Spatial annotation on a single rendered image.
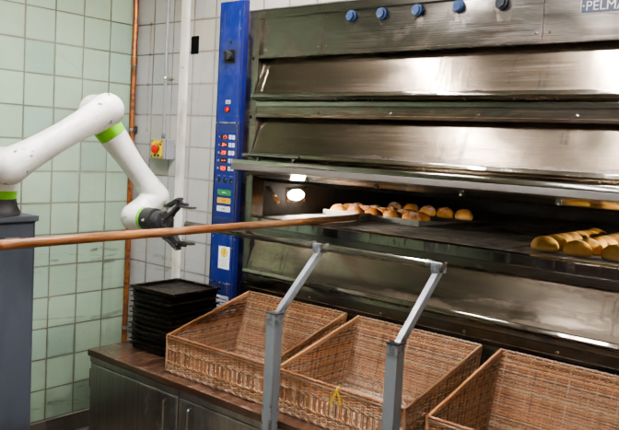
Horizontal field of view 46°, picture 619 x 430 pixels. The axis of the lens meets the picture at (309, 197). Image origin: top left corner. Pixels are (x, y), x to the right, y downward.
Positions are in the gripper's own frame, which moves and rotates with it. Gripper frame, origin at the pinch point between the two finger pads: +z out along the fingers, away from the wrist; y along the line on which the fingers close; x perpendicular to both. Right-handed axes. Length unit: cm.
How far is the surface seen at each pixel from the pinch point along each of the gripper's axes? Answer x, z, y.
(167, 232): 20.9, 11.9, -0.1
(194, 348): -5.8, -1.5, 48.2
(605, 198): -40, 137, -21
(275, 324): 4, 49, 27
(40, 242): 68, 12, 0
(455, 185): -41, 87, -21
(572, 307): -56, 124, 16
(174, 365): -6, -13, 57
